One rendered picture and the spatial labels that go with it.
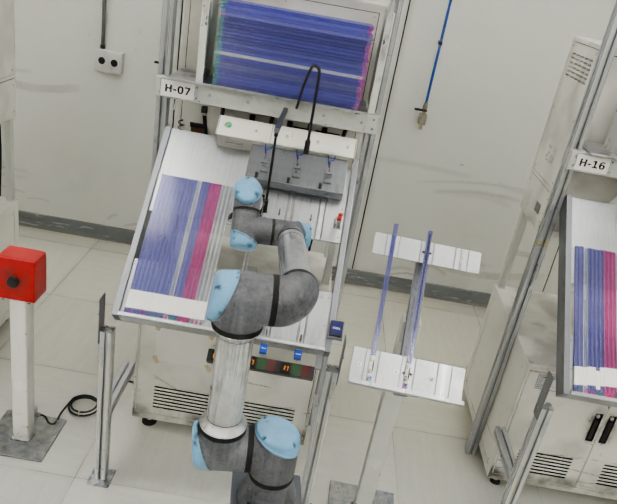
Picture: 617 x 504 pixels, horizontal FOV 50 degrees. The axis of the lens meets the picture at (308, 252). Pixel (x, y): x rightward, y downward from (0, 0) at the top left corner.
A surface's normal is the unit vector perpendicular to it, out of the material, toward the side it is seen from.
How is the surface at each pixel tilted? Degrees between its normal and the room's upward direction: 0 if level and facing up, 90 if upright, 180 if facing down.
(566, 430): 90
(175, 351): 90
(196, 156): 43
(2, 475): 0
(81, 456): 0
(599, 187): 90
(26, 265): 90
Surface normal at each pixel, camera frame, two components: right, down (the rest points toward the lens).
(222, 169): 0.07, -0.38
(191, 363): -0.06, 0.40
